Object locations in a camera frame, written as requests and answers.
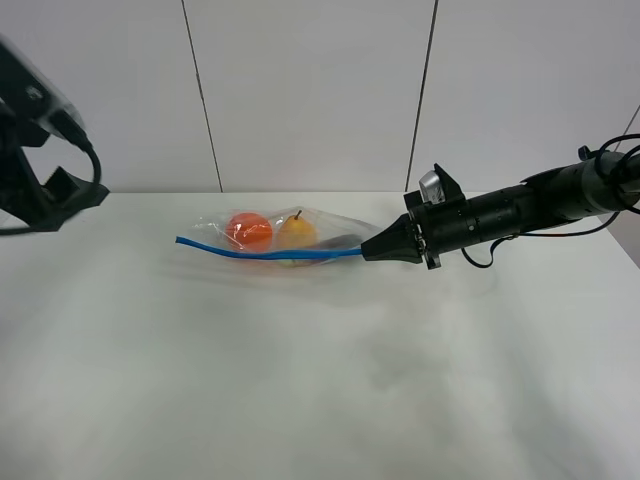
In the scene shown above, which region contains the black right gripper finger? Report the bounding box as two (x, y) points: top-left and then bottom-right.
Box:
(361, 213), (423, 264)

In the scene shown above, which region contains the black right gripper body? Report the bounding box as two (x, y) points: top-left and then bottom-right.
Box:
(404, 164), (479, 270)

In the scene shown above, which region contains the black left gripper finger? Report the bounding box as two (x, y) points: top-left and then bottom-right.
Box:
(43, 167), (110, 228)

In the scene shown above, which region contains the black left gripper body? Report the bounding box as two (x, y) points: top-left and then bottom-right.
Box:
(1, 102), (62, 232)

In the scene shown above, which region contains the clear blue-zip plastic bag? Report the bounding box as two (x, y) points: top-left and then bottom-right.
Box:
(175, 205), (381, 267)

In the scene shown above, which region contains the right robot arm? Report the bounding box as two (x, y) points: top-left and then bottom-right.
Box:
(361, 148), (639, 269)

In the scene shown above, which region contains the yellow pear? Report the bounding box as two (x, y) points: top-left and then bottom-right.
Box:
(275, 210), (317, 250)

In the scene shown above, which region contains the orange fruit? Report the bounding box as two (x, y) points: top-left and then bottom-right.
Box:
(225, 212), (273, 253)

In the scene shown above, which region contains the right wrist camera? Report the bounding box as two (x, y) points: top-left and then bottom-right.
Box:
(419, 170), (446, 205)

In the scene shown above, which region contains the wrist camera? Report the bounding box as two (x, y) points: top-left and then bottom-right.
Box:
(419, 170), (446, 205)
(1, 35), (92, 151)

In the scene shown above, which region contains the left black cable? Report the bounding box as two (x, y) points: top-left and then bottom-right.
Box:
(0, 127), (104, 236)

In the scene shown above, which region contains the black cable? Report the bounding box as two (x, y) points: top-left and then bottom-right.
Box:
(459, 103), (640, 270)
(0, 127), (104, 236)

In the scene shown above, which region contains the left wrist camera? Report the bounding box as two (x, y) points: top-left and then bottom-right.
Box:
(1, 35), (92, 151)

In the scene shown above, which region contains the right black cable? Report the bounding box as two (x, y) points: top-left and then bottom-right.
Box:
(459, 103), (640, 270)

